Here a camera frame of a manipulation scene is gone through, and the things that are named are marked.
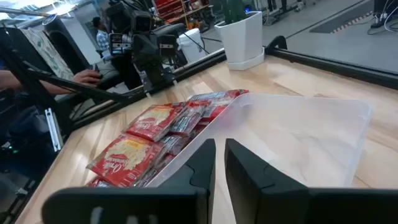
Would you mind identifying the white round bin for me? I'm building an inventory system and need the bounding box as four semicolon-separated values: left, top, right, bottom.
177;27;208;65

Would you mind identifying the green cactus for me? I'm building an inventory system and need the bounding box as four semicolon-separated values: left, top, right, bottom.
220;0;248;25

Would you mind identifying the patterned cloth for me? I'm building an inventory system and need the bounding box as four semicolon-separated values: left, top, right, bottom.
20;27;75;81

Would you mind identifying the person's hand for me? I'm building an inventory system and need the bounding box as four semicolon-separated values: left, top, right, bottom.
72;68;102;87

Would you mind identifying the red storage shelf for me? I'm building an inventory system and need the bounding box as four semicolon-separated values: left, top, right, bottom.
152;0;212;24

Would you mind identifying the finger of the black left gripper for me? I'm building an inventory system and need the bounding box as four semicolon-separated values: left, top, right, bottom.
141;71;156;96
164;70;178;87

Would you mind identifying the black frame bracket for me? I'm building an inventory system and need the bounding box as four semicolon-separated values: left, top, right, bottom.
264;35;289;55

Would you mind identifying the black aluminium table frame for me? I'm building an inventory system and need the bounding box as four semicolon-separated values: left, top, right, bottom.
0;27;398;224

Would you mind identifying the white planter pot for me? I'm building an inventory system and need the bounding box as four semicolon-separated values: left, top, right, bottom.
214;11;266;71

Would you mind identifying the red popcorn bag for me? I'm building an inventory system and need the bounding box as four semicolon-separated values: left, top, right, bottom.
133;155;175;187
86;177;113;188
158;135;191;156
188;89;250;110
169;105;206;138
126;104;187;142
86;133;166;187
200;104;229;123

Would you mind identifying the clear plastic bin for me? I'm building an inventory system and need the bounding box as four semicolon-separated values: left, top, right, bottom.
146;92;373;189

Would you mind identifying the black power strip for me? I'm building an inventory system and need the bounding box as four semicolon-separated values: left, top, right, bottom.
369;12;388;29

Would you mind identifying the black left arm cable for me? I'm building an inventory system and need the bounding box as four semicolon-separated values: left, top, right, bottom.
180;30;211;55

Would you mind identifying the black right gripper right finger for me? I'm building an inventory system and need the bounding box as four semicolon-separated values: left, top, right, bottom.
224;138;398;224

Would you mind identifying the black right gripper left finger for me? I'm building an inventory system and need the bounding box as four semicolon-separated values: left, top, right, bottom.
42;138;217;224

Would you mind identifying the person's forearm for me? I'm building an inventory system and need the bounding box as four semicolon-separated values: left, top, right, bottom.
0;70;75;96

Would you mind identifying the person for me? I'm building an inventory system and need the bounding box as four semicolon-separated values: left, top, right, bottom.
91;16;110;58

